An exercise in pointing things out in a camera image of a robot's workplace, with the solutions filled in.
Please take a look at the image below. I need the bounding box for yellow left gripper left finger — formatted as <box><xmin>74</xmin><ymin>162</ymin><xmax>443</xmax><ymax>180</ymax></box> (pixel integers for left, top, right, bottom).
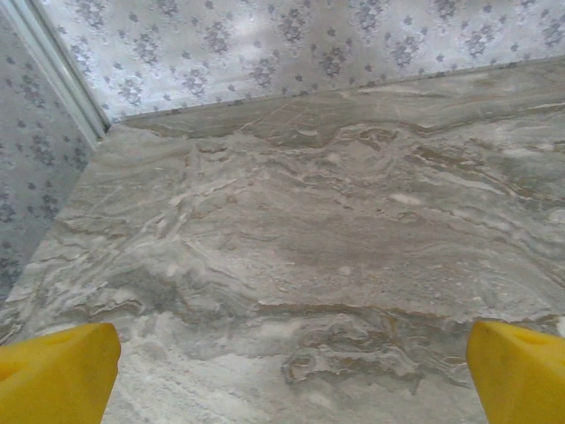
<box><xmin>0</xmin><ymin>322</ymin><xmax>123</xmax><ymax>424</ymax></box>

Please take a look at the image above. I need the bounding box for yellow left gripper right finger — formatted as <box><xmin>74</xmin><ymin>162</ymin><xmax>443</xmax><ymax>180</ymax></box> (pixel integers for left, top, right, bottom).
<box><xmin>466</xmin><ymin>320</ymin><xmax>565</xmax><ymax>424</ymax></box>

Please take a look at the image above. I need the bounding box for aluminium frame post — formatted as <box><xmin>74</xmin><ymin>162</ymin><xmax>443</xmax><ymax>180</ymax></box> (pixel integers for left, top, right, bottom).
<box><xmin>0</xmin><ymin>0</ymin><xmax>111</xmax><ymax>149</ymax></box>

